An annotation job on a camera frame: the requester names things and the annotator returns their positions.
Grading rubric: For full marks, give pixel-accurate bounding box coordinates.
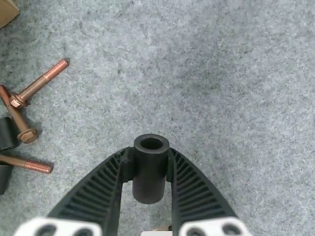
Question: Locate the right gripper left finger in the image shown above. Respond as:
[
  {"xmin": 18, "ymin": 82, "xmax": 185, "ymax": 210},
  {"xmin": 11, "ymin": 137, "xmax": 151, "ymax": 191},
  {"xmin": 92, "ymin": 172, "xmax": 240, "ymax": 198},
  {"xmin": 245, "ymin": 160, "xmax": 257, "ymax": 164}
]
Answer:
[{"xmin": 13, "ymin": 147, "xmax": 135, "ymax": 236}]

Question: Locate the copper bolt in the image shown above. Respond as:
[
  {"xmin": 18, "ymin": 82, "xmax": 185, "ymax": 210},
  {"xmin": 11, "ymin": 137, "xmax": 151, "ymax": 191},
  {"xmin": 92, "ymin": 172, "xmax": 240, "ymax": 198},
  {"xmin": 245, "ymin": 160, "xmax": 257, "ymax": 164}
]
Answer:
[
  {"xmin": 9, "ymin": 58, "xmax": 70, "ymax": 109},
  {"xmin": 0, "ymin": 154, "xmax": 54, "ymax": 174},
  {"xmin": 0, "ymin": 85, "xmax": 38, "ymax": 144}
]

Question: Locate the black cylindrical sleeve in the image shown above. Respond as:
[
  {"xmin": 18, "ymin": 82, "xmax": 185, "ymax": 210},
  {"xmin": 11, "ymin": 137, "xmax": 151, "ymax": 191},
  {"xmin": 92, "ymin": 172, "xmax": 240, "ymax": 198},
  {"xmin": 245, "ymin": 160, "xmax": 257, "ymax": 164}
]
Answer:
[
  {"xmin": 0, "ymin": 117, "xmax": 20, "ymax": 150},
  {"xmin": 132, "ymin": 134, "xmax": 171, "ymax": 205},
  {"xmin": 0, "ymin": 164, "xmax": 13, "ymax": 196}
]

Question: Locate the cardboard box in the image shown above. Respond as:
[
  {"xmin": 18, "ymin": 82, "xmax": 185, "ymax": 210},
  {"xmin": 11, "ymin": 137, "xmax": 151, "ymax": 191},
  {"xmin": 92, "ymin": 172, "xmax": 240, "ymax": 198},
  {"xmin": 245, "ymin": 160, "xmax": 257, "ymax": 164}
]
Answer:
[{"xmin": 0, "ymin": 0, "xmax": 27, "ymax": 30}]

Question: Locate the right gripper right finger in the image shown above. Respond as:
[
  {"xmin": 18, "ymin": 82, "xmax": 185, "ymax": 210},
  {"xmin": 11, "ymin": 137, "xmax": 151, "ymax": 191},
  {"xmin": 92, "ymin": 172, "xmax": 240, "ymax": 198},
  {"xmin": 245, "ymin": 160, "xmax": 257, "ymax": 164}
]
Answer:
[{"xmin": 165, "ymin": 148, "xmax": 253, "ymax": 236}]

